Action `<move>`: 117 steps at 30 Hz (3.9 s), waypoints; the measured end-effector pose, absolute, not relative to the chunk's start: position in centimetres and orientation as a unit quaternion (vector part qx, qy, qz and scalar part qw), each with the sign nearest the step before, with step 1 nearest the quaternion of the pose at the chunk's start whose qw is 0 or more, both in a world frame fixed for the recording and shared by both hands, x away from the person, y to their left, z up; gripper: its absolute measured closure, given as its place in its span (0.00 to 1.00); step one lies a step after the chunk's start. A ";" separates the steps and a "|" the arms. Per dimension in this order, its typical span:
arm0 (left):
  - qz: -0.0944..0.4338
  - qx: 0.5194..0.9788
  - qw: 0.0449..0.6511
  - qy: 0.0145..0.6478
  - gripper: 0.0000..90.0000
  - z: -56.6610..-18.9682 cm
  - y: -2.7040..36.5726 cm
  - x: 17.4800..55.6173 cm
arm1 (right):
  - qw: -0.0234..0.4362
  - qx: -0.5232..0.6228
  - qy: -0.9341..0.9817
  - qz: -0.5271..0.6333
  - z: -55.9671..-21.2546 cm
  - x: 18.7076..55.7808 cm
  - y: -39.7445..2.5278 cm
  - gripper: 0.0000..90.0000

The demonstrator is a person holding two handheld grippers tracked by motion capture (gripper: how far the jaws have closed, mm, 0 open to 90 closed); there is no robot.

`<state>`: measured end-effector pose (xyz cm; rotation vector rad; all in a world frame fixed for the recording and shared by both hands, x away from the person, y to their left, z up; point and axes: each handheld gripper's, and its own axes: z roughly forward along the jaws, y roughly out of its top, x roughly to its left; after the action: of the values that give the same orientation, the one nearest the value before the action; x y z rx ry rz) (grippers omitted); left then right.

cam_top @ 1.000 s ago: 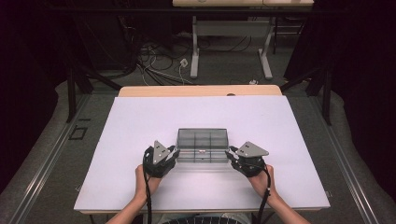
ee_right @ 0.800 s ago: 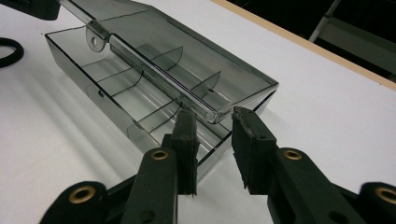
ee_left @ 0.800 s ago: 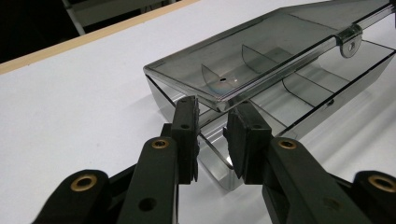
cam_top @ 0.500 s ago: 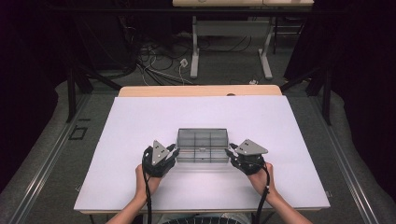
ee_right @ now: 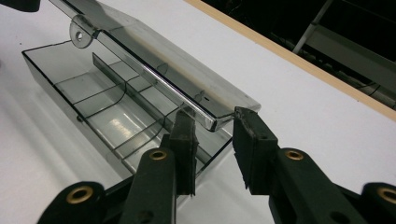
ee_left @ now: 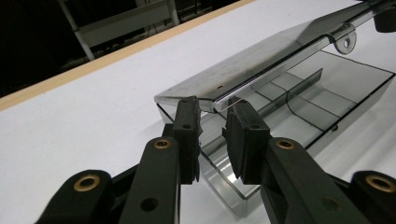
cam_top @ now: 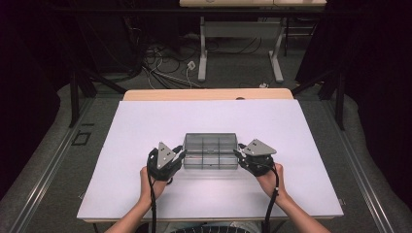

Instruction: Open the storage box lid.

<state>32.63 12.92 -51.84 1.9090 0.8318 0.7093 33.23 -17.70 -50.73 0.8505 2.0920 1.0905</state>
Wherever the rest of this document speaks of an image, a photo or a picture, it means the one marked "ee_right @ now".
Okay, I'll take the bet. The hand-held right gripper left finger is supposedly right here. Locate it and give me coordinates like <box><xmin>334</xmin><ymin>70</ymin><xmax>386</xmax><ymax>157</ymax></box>
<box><xmin>120</xmin><ymin>108</ymin><xmax>199</xmax><ymax>224</ymax></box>

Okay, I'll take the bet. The clear grey compartment box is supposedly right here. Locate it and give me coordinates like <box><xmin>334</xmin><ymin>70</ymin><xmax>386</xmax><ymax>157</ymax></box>
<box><xmin>21</xmin><ymin>0</ymin><xmax>262</xmax><ymax>189</ymax></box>

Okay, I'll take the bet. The wooden table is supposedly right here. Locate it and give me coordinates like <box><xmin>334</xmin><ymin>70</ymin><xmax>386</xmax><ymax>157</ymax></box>
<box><xmin>183</xmin><ymin>0</ymin><xmax>396</xmax><ymax>123</ymax></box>

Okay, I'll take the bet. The white table sheet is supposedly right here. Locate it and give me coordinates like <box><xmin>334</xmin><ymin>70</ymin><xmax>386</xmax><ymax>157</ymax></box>
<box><xmin>0</xmin><ymin>0</ymin><xmax>396</xmax><ymax>224</ymax></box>

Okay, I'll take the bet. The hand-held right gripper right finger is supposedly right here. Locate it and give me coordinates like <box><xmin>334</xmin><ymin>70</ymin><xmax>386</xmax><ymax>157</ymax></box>
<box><xmin>233</xmin><ymin>106</ymin><xmax>368</xmax><ymax>224</ymax></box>

